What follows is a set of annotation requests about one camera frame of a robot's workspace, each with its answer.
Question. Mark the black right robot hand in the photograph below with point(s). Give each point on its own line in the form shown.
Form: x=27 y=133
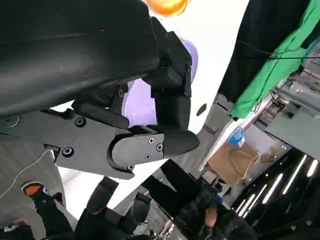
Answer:
x=100 y=222

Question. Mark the black backdrop cloth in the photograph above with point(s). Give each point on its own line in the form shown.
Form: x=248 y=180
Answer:
x=250 y=37

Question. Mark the grey workshop desk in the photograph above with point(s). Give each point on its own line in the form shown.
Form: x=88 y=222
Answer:
x=292 y=130

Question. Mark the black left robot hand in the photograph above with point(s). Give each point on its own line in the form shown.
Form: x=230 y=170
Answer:
x=75 y=50

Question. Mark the person's leg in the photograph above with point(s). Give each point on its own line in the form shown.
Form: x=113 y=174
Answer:
x=52 y=217

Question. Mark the person's hand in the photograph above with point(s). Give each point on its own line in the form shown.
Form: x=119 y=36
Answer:
x=210 y=217

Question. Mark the brown paper bag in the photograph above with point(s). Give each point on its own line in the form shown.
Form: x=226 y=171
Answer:
x=230 y=165

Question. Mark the blue white packet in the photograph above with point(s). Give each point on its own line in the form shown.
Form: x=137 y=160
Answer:
x=237 y=137

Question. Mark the lilac plate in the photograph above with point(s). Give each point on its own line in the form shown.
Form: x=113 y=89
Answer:
x=140 y=100

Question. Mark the orange black shoe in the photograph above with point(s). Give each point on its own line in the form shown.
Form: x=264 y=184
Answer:
x=33 y=188

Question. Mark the orange white toy bread roll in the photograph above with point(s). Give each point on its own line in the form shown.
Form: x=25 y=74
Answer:
x=165 y=6

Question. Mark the green cloth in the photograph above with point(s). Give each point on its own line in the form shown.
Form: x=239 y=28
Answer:
x=275 y=62

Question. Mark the person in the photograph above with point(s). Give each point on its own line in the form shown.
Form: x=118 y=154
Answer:
x=190 y=200

